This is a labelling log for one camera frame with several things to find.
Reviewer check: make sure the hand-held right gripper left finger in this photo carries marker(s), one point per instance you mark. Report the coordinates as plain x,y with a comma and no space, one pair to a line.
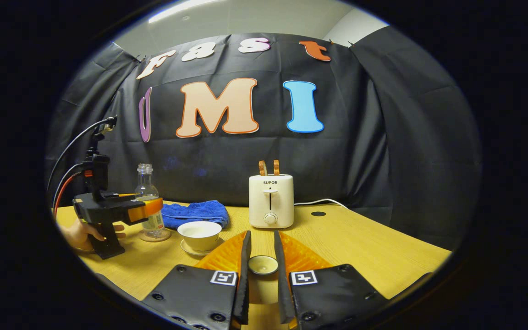
190,293

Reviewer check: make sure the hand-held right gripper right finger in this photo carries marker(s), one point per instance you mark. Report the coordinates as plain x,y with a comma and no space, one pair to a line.
332,293

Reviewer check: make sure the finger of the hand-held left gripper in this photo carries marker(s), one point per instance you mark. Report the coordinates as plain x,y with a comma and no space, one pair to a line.
147,209

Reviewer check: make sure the clear water bottle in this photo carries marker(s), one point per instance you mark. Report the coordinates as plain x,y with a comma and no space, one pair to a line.
145,184

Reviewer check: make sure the round cork coaster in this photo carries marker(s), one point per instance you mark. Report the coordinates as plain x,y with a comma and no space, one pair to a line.
154,239

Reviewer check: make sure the yellow-green teacup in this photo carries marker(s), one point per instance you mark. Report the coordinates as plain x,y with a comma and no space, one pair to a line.
200,241

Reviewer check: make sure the yellow-green teacup lid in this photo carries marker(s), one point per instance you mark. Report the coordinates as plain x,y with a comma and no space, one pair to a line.
263,265

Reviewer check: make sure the yellow-green saucer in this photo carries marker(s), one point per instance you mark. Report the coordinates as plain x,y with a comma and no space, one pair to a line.
190,251

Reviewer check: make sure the blue towel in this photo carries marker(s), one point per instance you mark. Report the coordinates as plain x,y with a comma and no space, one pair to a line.
195,213

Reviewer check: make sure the black table grommet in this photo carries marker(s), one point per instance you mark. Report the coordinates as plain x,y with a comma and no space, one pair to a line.
318,213

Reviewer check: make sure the cream toaster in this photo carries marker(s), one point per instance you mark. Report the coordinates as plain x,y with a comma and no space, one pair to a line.
259,201

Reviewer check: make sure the toast slice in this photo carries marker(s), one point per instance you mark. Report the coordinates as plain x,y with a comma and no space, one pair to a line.
262,168
276,167

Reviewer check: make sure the black backdrop cloth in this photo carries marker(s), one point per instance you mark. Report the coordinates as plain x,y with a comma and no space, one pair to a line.
383,151

